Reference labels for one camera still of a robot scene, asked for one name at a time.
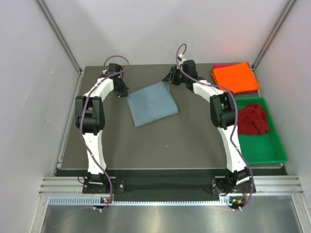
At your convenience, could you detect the grey-blue t-shirt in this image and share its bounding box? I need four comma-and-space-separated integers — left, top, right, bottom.
127, 82, 179, 128

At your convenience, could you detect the slotted grey cable duct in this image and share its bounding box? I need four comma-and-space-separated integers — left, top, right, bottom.
48, 195, 246, 206

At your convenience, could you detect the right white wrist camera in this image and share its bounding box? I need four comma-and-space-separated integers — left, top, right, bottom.
177, 53, 186, 66

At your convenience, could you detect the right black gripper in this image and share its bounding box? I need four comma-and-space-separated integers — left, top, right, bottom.
162, 66, 189, 86

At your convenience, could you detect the folded orange t-shirt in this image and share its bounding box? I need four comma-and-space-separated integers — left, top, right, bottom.
211, 62, 261, 95

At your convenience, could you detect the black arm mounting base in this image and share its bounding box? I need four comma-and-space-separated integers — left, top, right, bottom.
82, 167, 256, 196

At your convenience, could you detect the dark red t-shirt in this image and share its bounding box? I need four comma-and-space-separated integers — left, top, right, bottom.
238, 103, 270, 136

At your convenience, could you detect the green plastic tray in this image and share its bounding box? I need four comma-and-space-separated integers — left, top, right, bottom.
236, 97, 288, 165

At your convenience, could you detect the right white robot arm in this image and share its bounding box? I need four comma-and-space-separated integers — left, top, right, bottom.
163, 60, 251, 196

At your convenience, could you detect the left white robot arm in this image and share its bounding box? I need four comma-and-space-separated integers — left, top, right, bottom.
75, 63, 128, 193

